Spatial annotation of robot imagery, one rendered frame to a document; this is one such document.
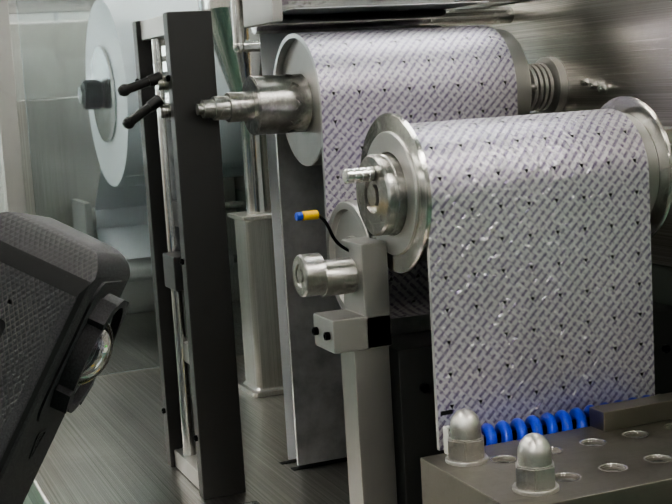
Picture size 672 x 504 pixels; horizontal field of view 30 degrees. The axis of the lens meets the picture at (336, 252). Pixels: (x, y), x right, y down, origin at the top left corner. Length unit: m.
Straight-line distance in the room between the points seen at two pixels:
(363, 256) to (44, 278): 0.93
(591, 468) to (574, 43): 0.60
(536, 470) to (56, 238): 0.77
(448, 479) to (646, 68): 0.54
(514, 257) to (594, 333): 0.12
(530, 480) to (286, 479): 0.55
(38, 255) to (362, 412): 0.97
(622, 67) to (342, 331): 0.46
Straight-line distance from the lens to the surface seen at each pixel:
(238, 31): 1.68
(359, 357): 1.19
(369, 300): 1.17
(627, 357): 1.24
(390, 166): 1.13
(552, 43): 1.53
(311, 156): 1.38
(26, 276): 0.24
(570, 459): 1.08
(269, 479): 1.49
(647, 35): 1.38
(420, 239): 1.11
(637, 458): 1.09
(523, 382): 1.18
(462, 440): 1.07
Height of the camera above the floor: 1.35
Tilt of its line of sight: 8 degrees down
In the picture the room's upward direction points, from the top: 3 degrees counter-clockwise
